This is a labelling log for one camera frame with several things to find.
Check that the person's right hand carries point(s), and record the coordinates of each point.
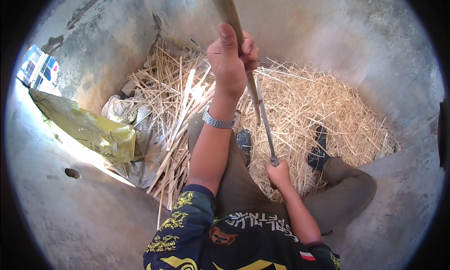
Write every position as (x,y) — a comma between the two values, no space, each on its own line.
(280,177)

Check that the person's left hand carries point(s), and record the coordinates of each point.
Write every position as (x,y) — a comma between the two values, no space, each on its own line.
(226,68)

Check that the person's right fingers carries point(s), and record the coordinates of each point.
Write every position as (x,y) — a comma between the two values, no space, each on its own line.
(272,171)

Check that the long steel knife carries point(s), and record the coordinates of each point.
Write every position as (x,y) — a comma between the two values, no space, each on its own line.
(266,124)

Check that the long bamboo pole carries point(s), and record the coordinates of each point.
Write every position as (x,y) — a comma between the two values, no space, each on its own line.
(228,10)

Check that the person's legs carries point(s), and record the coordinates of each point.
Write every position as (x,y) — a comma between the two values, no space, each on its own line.
(246,192)

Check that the silver metal wrist watch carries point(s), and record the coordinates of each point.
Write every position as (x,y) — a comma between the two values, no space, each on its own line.
(218,121)

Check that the pile of fine bamboo shavings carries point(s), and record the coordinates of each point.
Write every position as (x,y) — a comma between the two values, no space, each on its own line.
(316,104)

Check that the person's body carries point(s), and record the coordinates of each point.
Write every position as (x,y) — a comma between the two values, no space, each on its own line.
(225,245)

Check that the pile of split bamboo strips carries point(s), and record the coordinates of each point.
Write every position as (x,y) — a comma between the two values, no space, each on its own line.
(175,104)

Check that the grey crumpled sack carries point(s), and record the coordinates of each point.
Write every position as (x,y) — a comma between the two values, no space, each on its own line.
(121,110)

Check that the grey stone piece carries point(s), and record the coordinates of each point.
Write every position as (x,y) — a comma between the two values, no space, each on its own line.
(129,88)

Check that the yellow plastic bag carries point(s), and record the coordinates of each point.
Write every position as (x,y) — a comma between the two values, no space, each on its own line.
(91,129)

